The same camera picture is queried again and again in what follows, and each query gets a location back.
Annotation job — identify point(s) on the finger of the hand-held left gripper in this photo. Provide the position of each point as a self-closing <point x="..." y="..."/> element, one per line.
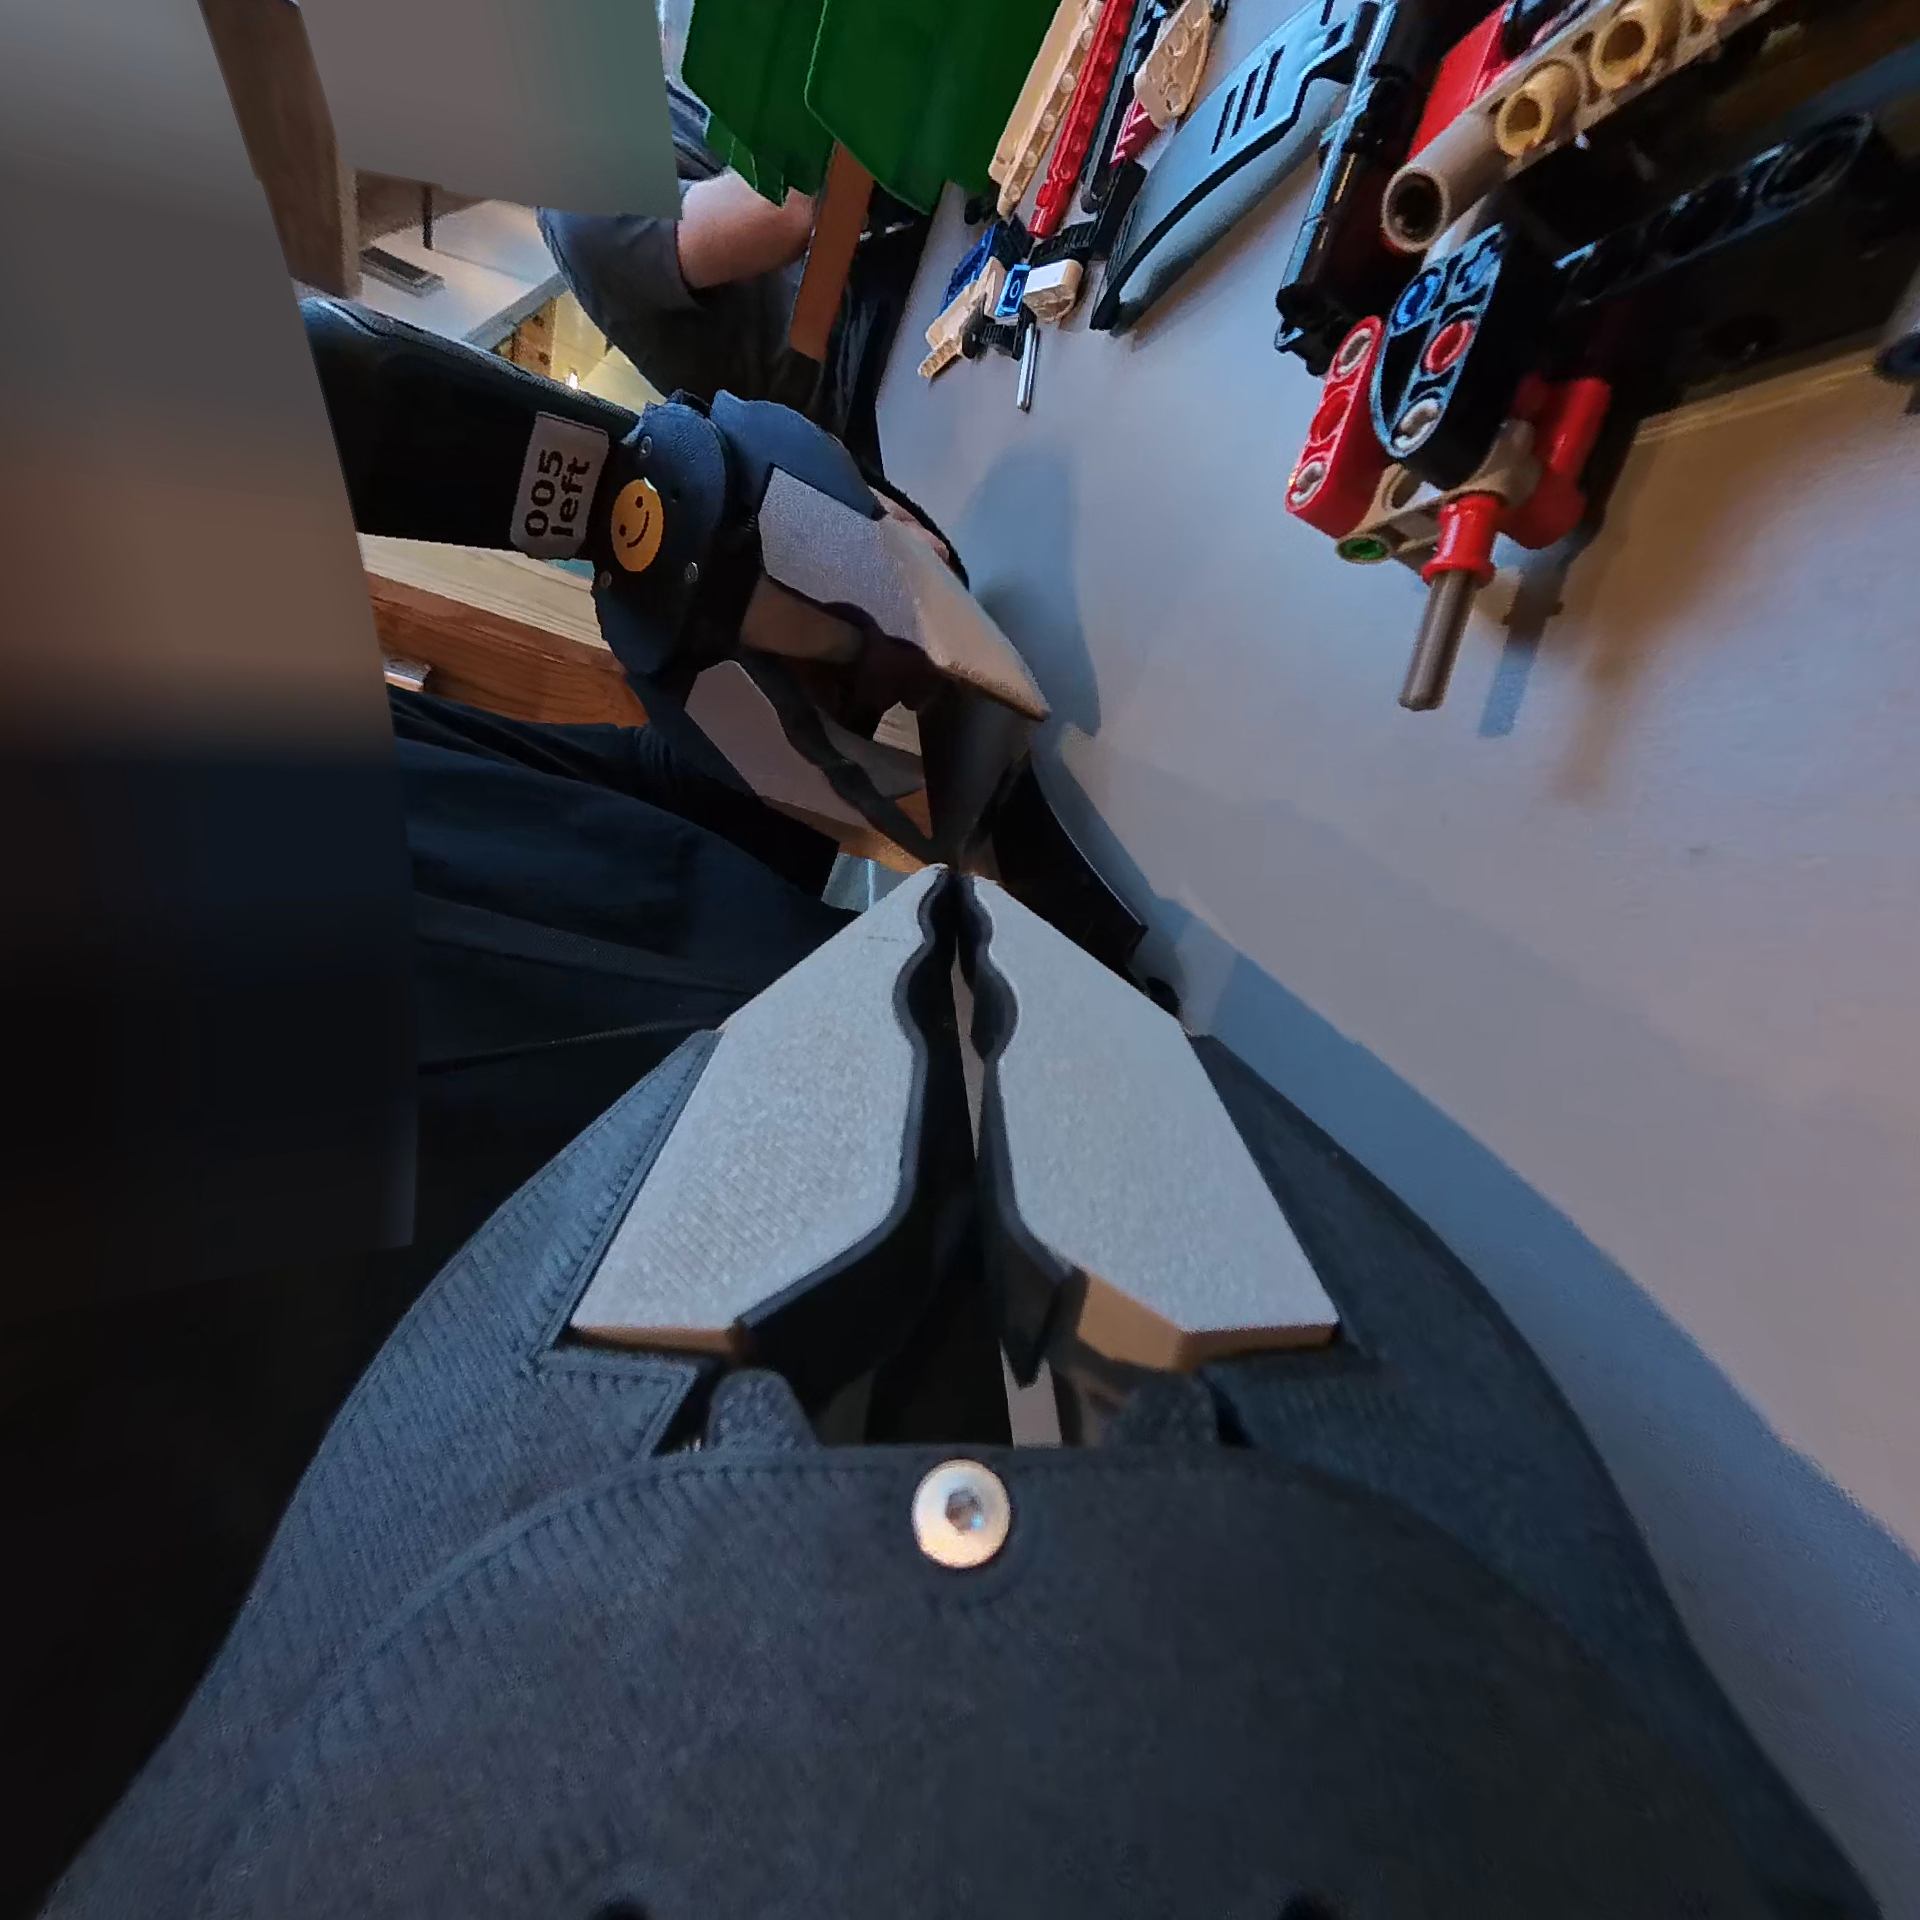
<point x="885" y="578"/>
<point x="796" y="749"/>

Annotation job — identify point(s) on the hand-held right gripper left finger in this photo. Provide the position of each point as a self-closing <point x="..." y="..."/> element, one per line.
<point x="766" y="1185"/>

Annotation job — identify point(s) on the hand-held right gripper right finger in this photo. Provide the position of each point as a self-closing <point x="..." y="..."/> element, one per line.
<point x="1155" y="1185"/>

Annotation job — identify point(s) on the wooden beam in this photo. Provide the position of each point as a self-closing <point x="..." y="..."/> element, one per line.
<point x="494" y="628"/>

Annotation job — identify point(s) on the pile of toy building pieces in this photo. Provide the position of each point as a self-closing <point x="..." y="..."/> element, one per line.
<point x="1050" y="225"/>

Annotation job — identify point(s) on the green plastic bin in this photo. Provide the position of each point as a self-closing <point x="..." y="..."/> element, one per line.
<point x="869" y="73"/>

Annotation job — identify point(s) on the partly built toy car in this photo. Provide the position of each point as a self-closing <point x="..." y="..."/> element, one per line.
<point x="1575" y="225"/>

